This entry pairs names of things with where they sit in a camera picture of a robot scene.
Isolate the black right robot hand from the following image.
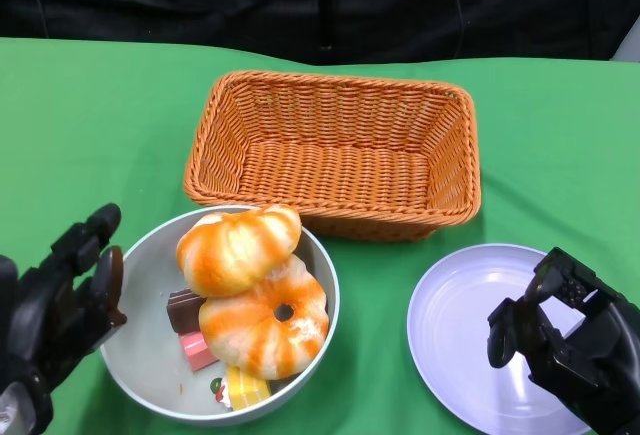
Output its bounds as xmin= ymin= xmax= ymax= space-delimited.
xmin=487 ymin=247 xmax=640 ymax=435

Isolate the black backdrop curtain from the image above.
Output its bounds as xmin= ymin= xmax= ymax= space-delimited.
xmin=0 ymin=0 xmax=640 ymax=67

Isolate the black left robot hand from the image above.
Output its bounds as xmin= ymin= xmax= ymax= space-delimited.
xmin=0 ymin=203 xmax=129 ymax=435

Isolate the lavender round plate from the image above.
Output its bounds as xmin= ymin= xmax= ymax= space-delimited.
xmin=406 ymin=242 xmax=599 ymax=435

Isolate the grey round bowl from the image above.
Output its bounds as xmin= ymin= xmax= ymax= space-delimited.
xmin=99 ymin=204 xmax=341 ymax=427

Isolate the yellow cake slice with cherry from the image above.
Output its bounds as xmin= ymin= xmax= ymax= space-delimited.
xmin=209 ymin=364 xmax=274 ymax=411

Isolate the orange wicker basket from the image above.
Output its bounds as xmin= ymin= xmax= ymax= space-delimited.
xmin=182 ymin=69 xmax=482 ymax=244

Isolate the brown chocolate cake slice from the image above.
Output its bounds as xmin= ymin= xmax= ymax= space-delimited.
xmin=165 ymin=288 xmax=207 ymax=335

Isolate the green tablecloth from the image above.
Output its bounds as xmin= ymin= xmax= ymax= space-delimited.
xmin=0 ymin=36 xmax=640 ymax=435

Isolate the small pink cake slice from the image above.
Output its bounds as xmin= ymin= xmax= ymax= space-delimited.
xmin=178 ymin=330 xmax=220 ymax=372

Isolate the orange striped ring bread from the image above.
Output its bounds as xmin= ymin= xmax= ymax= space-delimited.
xmin=198 ymin=253 xmax=331 ymax=380
xmin=175 ymin=203 xmax=303 ymax=299

